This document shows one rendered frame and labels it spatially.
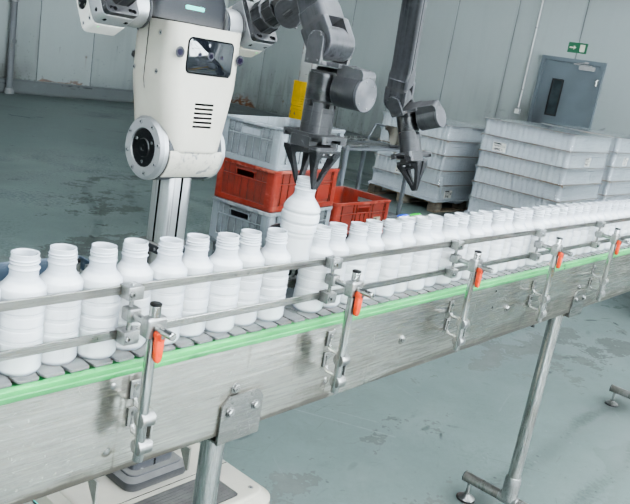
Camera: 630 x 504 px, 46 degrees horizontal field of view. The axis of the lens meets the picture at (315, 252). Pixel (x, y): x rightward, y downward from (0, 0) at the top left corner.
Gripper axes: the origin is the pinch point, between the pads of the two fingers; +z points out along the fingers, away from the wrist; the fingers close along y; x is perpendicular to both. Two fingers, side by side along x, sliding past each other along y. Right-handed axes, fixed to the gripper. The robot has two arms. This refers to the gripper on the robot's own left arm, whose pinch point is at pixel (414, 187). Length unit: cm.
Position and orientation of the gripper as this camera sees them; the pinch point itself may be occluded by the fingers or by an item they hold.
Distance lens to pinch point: 200.3
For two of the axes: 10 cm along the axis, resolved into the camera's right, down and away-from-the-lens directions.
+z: 1.1, 9.9, 0.2
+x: -7.5, 0.6, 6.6
